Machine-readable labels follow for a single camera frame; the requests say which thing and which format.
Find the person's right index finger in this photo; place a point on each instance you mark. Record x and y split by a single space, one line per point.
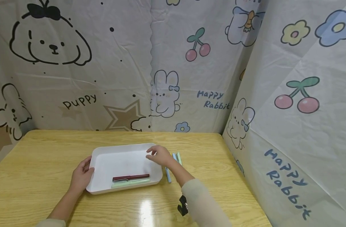
151 150

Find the person's left forearm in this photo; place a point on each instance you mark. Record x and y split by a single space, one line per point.
62 208

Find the person's left thumb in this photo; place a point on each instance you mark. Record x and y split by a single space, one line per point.
91 170

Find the light blue pen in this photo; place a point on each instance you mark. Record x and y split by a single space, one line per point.
168 175
174 156

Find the person's left fingers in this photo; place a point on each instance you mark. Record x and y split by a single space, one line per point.
86 160

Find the person's right hand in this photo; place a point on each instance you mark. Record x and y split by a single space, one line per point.
161 156

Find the person's right forearm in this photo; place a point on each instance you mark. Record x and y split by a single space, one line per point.
195 195

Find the black wrist band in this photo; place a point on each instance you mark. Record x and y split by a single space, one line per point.
183 205

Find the person's right thumb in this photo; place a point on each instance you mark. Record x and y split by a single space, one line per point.
151 158

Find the person's left hand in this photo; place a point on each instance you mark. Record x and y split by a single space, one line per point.
80 178

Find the dark red pen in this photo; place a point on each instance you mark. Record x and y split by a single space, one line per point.
130 177

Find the white plastic tray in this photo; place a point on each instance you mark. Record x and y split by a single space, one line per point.
122 164

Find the light green pen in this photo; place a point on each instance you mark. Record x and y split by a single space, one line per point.
179 158
130 182

